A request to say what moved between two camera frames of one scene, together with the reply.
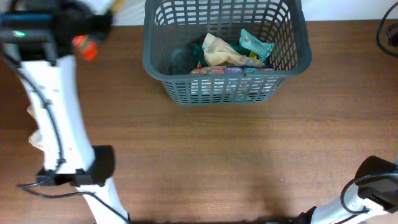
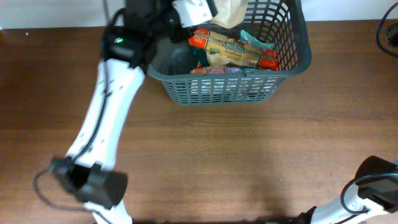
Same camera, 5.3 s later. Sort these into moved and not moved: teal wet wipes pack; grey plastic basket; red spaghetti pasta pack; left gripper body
Moved: left gripper body; red spaghetti pasta pack
Not moved: grey plastic basket; teal wet wipes pack
